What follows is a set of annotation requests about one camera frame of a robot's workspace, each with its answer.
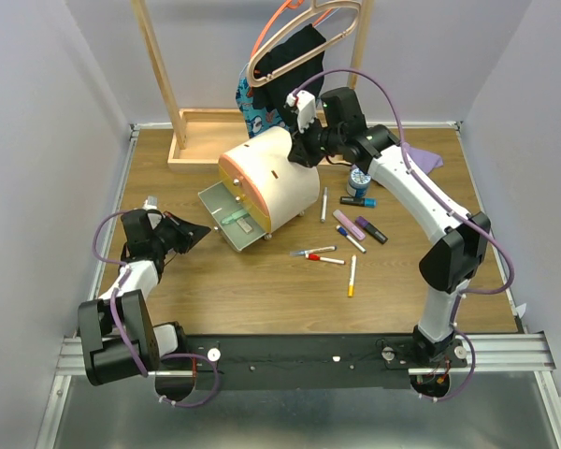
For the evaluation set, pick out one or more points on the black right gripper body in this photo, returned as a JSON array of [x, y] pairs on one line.
[[319, 142]]

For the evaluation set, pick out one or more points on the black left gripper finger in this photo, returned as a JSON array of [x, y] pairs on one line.
[[192, 238], [182, 227]]

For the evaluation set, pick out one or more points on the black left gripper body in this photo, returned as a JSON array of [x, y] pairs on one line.
[[169, 237]]

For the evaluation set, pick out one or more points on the white grey eraser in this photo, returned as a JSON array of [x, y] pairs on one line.
[[246, 227]]

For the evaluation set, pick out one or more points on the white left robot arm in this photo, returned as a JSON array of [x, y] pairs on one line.
[[117, 337]]

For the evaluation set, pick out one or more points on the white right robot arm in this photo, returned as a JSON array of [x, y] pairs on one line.
[[335, 124]]

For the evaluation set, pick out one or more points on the blue shark print cloth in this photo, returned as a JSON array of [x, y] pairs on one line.
[[265, 107]]

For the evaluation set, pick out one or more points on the grey silver marker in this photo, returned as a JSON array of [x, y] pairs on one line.
[[324, 202]]

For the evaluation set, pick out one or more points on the round blue white tin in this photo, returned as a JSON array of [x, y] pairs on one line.
[[358, 183]]

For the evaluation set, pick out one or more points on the black hanging garment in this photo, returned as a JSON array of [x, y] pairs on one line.
[[301, 42]]

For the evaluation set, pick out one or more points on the black teal highlighter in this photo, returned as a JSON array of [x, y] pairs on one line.
[[358, 201]]

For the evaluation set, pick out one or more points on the pink highlighter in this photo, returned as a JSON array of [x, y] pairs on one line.
[[349, 225]]

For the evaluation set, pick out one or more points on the blue capped white marker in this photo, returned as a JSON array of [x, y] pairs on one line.
[[343, 232]]

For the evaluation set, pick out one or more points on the pink clothes hanger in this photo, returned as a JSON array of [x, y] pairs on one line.
[[309, 15]]

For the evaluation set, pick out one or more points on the black purple highlighter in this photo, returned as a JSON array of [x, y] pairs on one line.
[[371, 229]]

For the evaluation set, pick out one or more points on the wooden clothes rack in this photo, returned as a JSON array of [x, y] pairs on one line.
[[190, 146]]

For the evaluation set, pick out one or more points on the clear capped blue pen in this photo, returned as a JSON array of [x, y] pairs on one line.
[[324, 249]]

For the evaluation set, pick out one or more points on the red capped white marker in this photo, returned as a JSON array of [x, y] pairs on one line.
[[318, 258]]

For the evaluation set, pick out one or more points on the purple folded cloth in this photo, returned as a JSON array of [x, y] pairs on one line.
[[422, 160]]

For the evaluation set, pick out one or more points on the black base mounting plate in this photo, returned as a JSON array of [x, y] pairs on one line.
[[305, 361]]

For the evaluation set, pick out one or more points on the yellow capped white marker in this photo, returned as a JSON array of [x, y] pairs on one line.
[[351, 281]]

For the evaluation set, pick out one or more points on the orange clothes hanger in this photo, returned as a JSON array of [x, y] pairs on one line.
[[287, 4]]

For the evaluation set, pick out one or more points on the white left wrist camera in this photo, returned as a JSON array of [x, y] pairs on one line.
[[150, 205]]

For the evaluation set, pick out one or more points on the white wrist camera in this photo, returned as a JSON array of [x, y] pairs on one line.
[[303, 105], [150, 205]]

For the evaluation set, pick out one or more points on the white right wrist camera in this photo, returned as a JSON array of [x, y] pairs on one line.
[[303, 105]]

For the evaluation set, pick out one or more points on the aluminium frame rail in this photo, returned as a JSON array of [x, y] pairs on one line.
[[494, 353]]

